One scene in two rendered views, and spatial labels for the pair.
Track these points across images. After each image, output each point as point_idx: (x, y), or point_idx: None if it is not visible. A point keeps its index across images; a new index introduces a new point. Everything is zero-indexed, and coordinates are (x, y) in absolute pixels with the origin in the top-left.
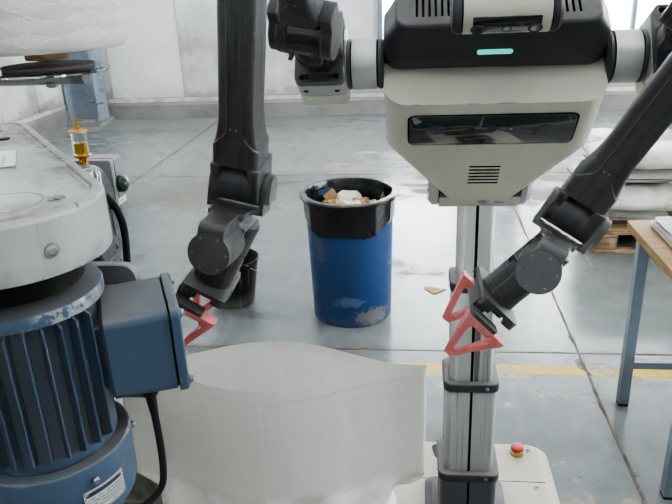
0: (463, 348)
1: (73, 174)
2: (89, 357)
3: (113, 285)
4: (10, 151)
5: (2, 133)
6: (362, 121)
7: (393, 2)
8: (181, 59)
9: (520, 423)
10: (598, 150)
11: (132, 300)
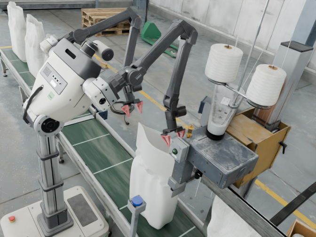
0: (140, 110)
1: (216, 89)
2: None
3: (209, 103)
4: (221, 103)
5: (218, 115)
6: None
7: (92, 63)
8: None
9: None
10: (130, 64)
11: (209, 99)
